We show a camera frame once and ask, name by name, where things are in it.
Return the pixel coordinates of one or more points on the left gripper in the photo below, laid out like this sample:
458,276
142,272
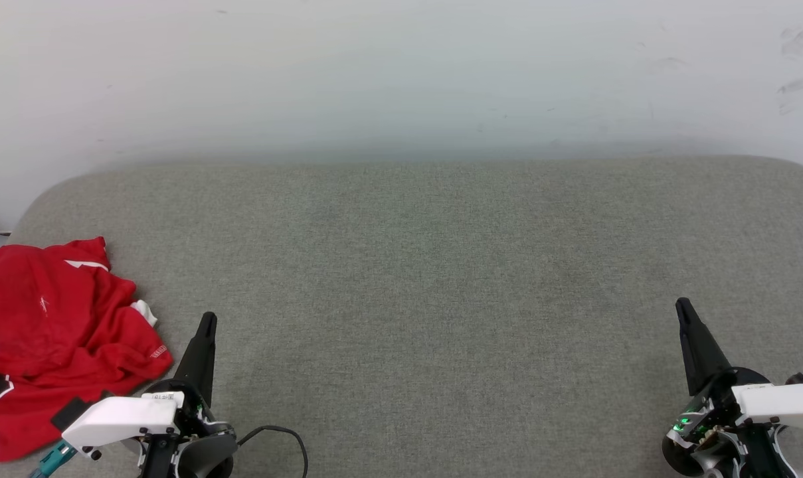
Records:
122,415

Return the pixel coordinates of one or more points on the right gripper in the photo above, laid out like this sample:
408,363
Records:
780,403

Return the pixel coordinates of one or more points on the red shirt with white sleeves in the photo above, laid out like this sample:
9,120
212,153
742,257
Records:
42,318

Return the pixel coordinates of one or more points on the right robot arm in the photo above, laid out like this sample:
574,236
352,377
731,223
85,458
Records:
707,458

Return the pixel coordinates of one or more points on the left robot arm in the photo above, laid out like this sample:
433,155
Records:
205,455

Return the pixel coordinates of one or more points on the grey fabric sofa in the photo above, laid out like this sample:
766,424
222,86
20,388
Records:
441,265

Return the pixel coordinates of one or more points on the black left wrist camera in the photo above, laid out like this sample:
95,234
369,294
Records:
69,413

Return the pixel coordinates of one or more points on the teal left camera connector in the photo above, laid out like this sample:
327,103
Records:
54,458

